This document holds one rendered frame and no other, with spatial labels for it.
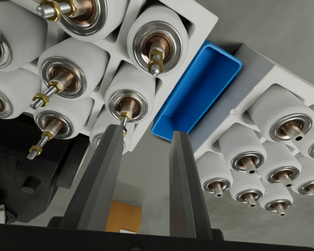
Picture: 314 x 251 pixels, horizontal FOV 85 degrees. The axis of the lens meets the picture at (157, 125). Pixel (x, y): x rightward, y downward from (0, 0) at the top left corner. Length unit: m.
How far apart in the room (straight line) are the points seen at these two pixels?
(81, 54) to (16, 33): 0.10
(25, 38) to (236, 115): 0.45
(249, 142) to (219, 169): 0.12
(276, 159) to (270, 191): 0.17
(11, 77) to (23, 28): 0.11
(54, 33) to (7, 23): 0.07
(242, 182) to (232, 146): 0.16
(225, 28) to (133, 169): 0.69
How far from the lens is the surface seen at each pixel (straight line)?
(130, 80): 0.32
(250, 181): 0.59
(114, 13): 0.29
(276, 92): 0.45
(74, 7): 0.26
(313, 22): 0.66
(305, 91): 0.50
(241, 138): 0.46
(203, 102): 0.52
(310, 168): 0.64
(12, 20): 0.38
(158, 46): 0.25
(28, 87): 0.46
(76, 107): 0.41
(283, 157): 0.54
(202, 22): 0.35
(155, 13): 0.28
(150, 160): 0.83
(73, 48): 0.34
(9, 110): 0.45
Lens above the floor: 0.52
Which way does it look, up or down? 51 degrees down
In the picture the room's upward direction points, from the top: 177 degrees counter-clockwise
